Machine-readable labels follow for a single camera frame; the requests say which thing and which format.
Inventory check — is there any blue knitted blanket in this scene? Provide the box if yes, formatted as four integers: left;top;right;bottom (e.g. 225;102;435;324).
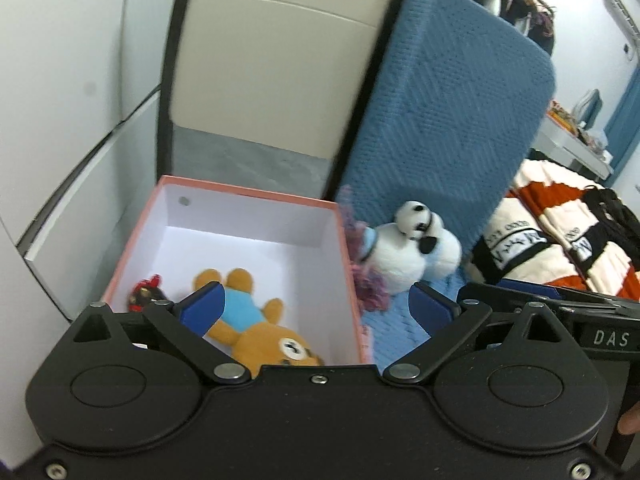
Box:
322;0;557;376

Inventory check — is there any small red black plush toy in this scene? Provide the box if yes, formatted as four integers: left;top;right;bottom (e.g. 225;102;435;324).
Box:
125;274;167;314

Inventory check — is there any purple yarn plush toy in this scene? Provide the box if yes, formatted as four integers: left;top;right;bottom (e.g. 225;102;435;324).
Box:
337;185;392;315

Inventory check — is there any blue curtain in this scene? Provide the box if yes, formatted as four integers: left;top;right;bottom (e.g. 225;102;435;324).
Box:
606;62;640;183

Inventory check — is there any brown teddy bear blue shirt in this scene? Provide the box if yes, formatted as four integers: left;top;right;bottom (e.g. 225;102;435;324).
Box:
192;267;326;380

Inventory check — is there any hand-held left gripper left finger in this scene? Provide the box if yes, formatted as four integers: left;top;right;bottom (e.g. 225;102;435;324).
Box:
72;281;252;386

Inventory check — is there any white black plush dog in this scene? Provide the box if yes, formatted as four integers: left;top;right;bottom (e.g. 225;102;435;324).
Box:
357;201;464;295

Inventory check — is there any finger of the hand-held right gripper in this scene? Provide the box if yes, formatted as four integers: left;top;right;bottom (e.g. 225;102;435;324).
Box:
456;279;640;312

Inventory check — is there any pink cardboard box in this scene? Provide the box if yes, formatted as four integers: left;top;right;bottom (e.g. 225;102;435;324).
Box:
102;175;375;367

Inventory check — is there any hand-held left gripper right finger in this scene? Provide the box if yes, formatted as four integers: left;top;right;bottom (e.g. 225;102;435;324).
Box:
381;281;577;387

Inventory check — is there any white air conditioner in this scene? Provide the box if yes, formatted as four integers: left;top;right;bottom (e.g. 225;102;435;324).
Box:
598;0;640;63

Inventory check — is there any clothes rack with clothes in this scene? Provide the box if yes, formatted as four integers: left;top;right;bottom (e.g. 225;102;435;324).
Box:
400;0;557;57

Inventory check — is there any white desk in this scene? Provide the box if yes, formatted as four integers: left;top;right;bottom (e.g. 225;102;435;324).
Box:
529;109;616;184

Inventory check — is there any person's right hand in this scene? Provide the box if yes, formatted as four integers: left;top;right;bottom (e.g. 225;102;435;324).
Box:
617;401;640;437

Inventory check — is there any orange white striped sweater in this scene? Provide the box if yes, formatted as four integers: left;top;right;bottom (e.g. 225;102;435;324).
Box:
469;157;640;303

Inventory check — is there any white cabinet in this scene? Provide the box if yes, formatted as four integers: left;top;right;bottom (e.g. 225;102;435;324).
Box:
0;0;185;466

